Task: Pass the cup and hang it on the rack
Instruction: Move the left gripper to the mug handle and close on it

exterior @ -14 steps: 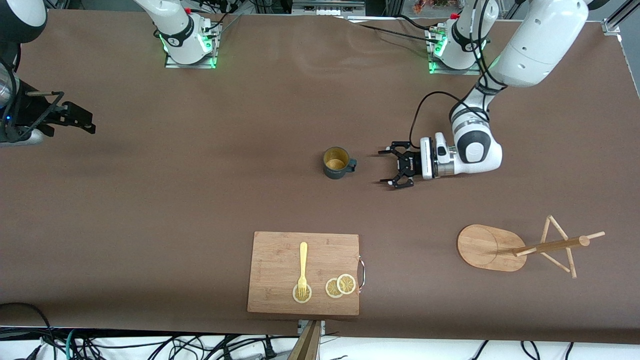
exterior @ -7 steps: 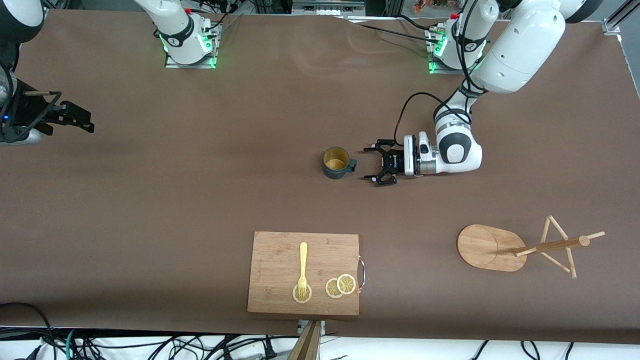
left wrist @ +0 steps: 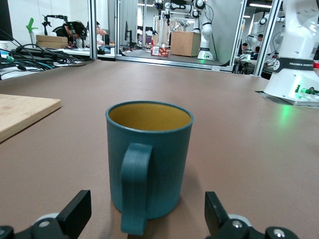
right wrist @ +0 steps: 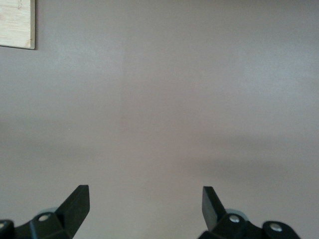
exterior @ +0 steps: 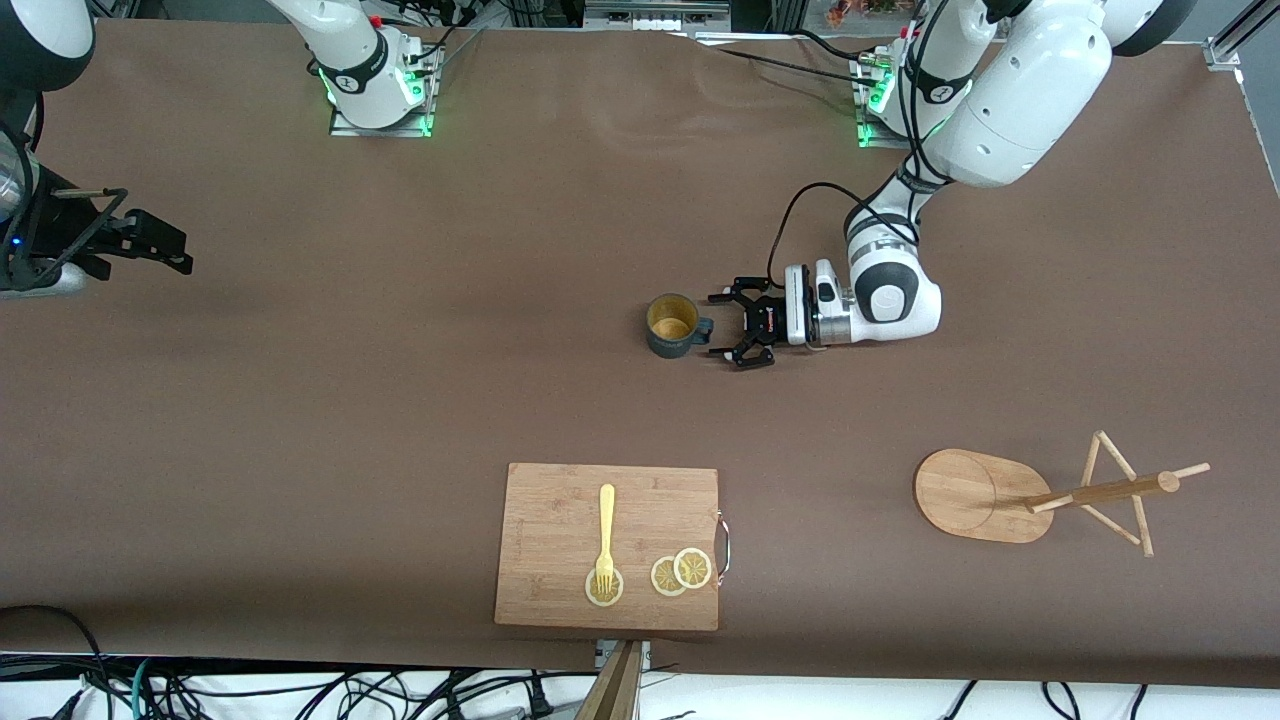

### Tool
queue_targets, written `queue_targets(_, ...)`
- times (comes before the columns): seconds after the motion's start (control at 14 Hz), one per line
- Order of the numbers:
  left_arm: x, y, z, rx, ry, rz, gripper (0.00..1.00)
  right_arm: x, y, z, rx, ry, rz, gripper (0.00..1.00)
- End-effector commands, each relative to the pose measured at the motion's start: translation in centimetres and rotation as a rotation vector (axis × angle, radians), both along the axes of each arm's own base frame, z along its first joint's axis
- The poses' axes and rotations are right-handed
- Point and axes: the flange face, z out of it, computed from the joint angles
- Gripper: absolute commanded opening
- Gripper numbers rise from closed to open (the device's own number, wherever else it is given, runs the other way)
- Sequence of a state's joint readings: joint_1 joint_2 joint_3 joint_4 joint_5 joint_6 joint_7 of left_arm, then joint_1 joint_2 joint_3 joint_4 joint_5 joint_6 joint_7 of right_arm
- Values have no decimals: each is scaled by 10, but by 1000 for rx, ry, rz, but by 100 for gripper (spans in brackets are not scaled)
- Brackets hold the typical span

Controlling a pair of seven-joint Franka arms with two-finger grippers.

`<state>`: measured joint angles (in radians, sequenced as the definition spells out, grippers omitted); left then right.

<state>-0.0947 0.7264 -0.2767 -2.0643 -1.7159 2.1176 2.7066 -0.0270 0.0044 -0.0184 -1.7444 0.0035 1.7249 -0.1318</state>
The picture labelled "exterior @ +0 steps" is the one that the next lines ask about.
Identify black looped floor cable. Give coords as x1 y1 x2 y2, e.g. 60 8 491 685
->
0 604 109 720

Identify black cable on table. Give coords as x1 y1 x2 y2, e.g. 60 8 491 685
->
690 28 893 89

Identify teal cup with handle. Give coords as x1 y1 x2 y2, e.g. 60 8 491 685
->
644 293 715 359

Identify aluminium frame profile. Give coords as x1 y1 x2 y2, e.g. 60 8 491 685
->
1204 0 1280 71

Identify wooden mug rack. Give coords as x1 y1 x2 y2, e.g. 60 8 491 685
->
913 430 1212 558

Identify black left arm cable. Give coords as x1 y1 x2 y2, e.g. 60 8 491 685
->
766 181 916 291

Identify bamboo cutting board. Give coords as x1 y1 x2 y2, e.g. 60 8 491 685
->
494 462 733 633

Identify yellow plastic fork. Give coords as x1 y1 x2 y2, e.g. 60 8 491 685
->
594 484 618 597

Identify wooden beam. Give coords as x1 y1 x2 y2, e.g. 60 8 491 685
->
575 640 643 720

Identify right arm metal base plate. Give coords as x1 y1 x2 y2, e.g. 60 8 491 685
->
329 45 437 138

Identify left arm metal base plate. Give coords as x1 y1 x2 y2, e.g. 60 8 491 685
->
855 55 963 151

